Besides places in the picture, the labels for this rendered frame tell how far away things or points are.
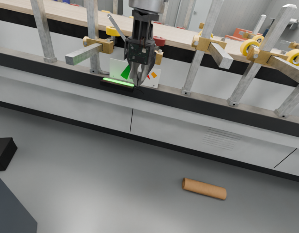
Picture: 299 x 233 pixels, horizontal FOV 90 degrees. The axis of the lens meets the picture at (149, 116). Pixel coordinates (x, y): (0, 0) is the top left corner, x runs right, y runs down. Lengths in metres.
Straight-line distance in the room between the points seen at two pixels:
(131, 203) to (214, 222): 0.55
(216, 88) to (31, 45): 1.27
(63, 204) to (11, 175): 0.42
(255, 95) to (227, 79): 0.21
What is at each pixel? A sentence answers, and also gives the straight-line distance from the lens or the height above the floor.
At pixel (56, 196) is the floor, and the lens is 1.21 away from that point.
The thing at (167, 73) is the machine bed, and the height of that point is 0.71.
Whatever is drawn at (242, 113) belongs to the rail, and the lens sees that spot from 0.90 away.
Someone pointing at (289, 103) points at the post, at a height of 0.78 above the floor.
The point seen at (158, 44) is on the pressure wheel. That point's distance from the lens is 0.87.
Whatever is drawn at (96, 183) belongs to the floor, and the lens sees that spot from 1.19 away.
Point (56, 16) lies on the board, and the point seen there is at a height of 0.89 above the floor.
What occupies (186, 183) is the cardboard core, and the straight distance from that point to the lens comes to 1.20.
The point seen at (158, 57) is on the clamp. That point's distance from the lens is 0.74.
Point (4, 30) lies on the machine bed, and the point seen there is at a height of 0.75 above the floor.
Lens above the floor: 1.05
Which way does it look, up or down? 37 degrees down
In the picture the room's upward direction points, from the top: 12 degrees clockwise
